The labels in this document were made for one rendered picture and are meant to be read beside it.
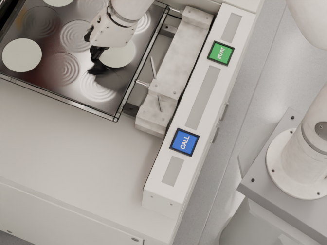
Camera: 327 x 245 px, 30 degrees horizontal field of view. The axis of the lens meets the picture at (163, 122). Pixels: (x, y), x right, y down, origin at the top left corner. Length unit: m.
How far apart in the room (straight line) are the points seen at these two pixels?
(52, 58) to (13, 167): 0.29
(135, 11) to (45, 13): 0.35
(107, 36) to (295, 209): 0.61
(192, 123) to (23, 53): 0.47
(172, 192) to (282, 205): 0.28
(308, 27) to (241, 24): 0.51
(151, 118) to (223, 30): 0.29
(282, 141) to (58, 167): 0.56
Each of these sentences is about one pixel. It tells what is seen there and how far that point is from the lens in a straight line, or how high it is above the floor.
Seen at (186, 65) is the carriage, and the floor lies 0.88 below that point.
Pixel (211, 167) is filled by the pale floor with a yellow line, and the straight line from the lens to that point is 2.44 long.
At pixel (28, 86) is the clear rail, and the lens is 1.55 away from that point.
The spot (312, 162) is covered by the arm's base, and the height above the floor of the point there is 1.01.
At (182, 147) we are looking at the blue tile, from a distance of 1.41.
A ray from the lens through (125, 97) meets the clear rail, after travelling 1.52.
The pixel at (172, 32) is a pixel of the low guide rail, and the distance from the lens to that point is 1.69.
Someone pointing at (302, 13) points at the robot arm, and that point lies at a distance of 1.09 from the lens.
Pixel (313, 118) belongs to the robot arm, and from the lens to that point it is 1.18.
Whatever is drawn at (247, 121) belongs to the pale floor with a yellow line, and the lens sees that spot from 2.54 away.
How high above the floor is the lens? 2.26
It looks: 65 degrees down
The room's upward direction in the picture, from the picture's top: 9 degrees clockwise
